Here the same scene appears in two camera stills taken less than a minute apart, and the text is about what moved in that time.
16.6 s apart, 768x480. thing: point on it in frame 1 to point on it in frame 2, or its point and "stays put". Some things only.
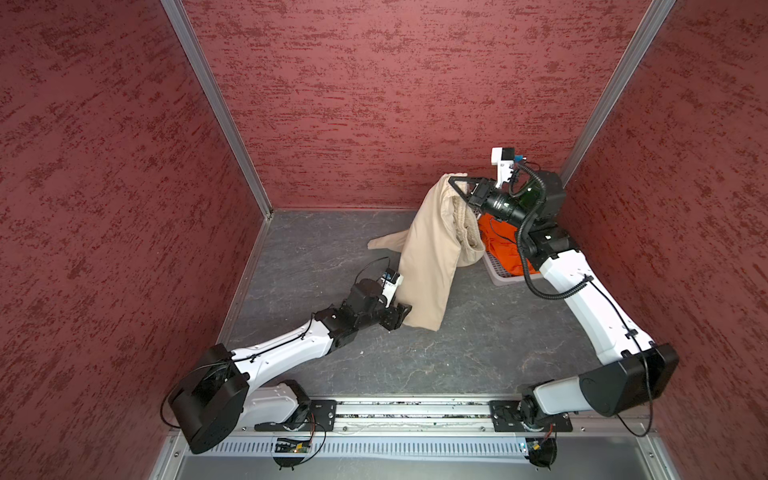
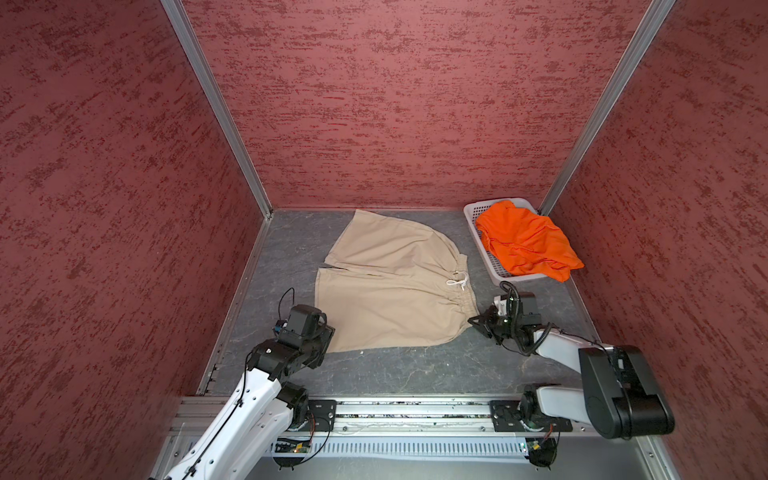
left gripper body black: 386,316 to 316,346
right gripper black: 479,194 to 484,322
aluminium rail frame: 404,438 stays put
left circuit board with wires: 290,452 stays put
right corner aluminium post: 641,48 stays put
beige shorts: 442,234 to 386,283
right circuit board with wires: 542,451 stays put
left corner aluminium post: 185,30 stays put
